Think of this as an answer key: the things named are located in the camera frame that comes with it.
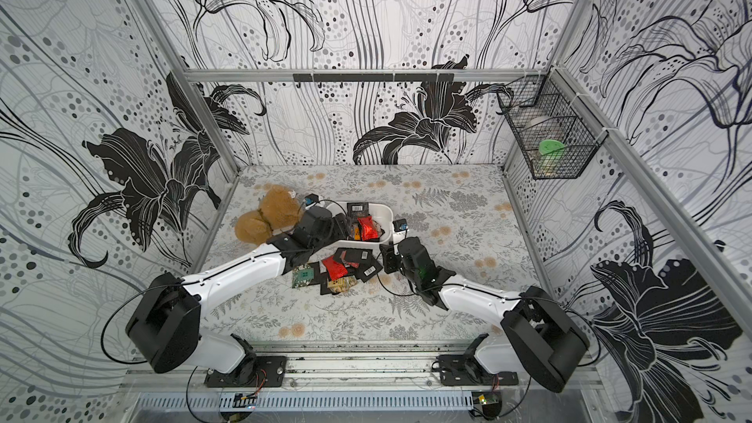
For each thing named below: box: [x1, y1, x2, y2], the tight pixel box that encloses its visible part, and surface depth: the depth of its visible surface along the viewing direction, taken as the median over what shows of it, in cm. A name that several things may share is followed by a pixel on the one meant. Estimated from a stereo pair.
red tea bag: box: [321, 255, 349, 282], surface depth 91 cm
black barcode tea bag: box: [346, 201, 370, 221], surface depth 103 cm
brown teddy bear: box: [235, 186, 304, 245], surface depth 97 cm
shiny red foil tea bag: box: [356, 215, 379, 242], surface depth 97 cm
